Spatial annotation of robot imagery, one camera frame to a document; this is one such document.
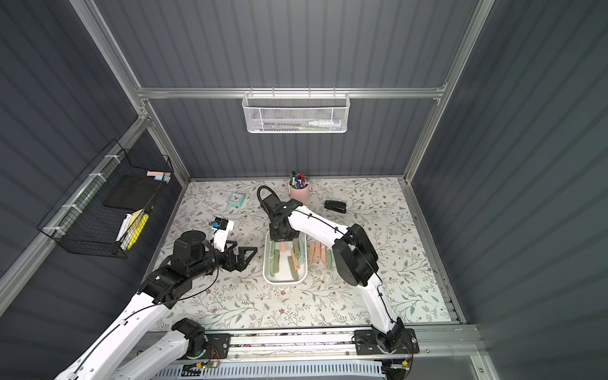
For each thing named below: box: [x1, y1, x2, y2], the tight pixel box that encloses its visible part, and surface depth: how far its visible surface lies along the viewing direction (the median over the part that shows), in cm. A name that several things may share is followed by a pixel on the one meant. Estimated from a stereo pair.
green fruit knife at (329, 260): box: [326, 248, 334, 271], surface depth 93 cm
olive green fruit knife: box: [287, 255, 299, 281], surface depth 91 cm
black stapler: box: [324, 200, 347, 214], surface depth 111 cm
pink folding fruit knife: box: [320, 242, 327, 266], surface depth 95 cm
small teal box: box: [228, 192, 247, 208], surface depth 114 cm
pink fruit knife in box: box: [291, 247, 301, 271], surface depth 93 cm
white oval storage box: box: [262, 229, 308, 285], surface depth 93 cm
